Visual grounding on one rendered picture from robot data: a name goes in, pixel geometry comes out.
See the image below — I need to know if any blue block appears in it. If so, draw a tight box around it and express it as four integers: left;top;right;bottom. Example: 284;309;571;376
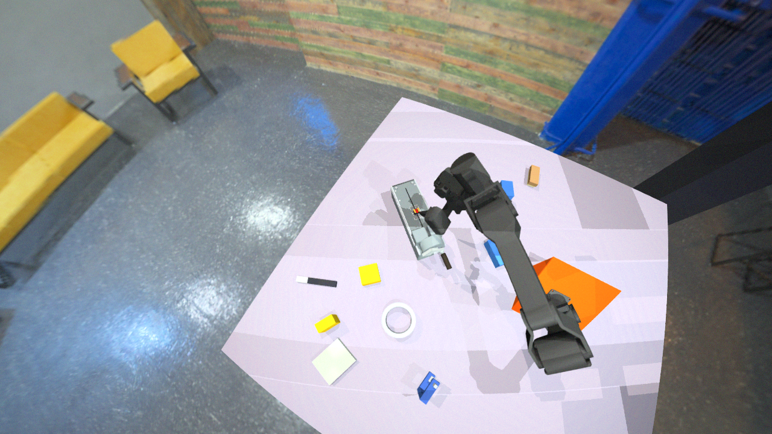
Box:
484;241;504;268
500;180;514;200

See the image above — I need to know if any blue c-clamp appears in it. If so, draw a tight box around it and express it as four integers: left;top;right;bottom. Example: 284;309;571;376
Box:
417;372;440;404

